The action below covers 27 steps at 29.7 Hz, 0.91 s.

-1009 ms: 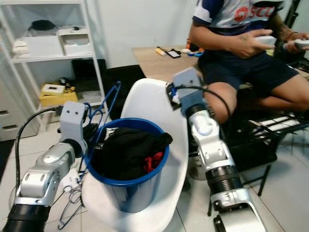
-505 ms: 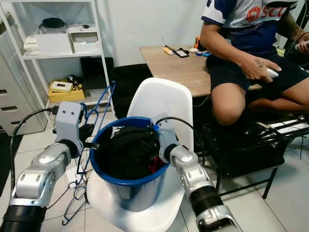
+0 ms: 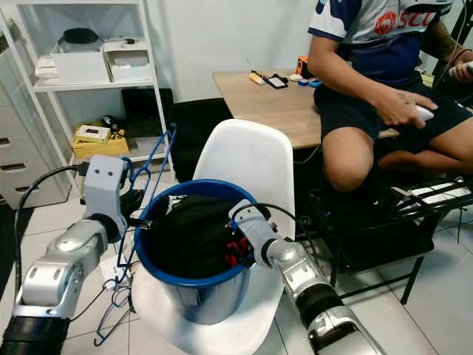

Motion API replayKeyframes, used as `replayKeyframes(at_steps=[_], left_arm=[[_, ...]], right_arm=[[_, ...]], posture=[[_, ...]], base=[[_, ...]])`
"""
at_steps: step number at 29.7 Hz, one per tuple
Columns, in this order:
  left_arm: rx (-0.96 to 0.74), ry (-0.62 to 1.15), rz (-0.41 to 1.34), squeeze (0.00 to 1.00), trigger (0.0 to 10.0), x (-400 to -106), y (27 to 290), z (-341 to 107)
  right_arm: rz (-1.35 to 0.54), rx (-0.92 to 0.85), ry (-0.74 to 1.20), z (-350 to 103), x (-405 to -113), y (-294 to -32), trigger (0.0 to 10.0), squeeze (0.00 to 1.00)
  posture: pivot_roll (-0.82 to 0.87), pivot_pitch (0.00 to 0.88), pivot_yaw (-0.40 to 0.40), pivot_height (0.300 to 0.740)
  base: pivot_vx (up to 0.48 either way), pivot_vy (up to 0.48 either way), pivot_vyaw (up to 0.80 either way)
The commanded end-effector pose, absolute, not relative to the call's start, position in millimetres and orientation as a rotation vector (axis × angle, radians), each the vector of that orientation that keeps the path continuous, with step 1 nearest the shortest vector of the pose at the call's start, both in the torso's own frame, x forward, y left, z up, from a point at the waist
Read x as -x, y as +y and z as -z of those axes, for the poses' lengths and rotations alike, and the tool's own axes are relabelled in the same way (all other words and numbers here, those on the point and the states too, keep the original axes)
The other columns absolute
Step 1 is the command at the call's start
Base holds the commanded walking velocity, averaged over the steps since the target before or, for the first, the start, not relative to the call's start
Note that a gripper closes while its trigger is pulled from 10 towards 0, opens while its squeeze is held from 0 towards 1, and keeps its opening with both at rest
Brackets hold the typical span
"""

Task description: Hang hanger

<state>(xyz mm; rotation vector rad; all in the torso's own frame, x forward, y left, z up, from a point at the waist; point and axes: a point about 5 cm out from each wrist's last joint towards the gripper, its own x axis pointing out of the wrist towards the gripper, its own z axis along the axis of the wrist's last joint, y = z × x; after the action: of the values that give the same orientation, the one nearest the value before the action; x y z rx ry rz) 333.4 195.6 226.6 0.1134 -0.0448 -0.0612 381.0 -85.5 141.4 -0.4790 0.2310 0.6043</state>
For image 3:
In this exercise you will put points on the black garment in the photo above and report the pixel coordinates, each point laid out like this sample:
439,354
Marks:
188,233

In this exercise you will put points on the blue hanger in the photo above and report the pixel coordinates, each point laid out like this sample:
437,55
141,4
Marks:
172,137

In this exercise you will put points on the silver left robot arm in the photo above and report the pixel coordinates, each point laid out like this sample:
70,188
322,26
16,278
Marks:
59,274

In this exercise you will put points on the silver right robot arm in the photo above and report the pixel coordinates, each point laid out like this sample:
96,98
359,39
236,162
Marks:
299,277

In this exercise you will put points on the red pink cloth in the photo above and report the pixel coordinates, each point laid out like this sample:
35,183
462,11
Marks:
238,251

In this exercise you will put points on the yellow box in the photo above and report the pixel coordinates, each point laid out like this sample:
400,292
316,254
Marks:
100,148

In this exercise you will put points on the blue plastic bucket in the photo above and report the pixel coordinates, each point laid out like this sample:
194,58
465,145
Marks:
196,303

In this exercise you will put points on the white plastic chair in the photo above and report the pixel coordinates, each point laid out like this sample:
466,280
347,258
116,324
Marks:
247,155

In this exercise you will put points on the small white device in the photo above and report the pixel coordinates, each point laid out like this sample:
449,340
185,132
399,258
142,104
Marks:
94,133

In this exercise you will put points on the black box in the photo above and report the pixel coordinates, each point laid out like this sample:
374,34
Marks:
144,111

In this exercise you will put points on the grey drawer cabinet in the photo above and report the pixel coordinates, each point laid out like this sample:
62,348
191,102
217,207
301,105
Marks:
29,170

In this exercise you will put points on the black metal stand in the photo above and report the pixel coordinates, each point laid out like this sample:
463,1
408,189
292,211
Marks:
377,237

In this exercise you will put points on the wooden table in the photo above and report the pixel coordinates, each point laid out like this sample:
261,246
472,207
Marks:
273,107

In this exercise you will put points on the white shelf unit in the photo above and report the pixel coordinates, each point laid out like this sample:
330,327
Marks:
96,86

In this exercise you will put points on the white storage box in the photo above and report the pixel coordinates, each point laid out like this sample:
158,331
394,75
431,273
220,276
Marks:
77,68
129,65

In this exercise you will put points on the black phone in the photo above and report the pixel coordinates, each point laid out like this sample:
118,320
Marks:
277,81

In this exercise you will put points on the small yellow object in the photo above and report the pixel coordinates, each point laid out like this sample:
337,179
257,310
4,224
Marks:
257,78

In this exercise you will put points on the blue tape roll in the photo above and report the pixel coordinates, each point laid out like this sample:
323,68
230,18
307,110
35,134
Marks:
314,82

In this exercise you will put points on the white paper stack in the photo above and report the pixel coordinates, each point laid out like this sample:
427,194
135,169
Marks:
44,72

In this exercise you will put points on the orange black device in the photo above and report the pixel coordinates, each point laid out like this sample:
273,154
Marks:
303,68

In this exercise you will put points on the black round object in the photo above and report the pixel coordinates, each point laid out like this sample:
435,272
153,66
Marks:
80,37

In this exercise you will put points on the white handheld controller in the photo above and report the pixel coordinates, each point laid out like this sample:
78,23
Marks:
424,113
464,70

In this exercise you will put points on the person in navy shorts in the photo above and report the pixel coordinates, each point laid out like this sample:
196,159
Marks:
377,44

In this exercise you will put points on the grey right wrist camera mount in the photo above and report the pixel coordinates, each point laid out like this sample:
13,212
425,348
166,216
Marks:
242,211

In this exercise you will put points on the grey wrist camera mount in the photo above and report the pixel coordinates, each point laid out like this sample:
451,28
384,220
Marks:
242,211
105,185

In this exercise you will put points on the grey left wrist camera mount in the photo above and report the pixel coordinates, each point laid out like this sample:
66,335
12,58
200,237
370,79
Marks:
105,185

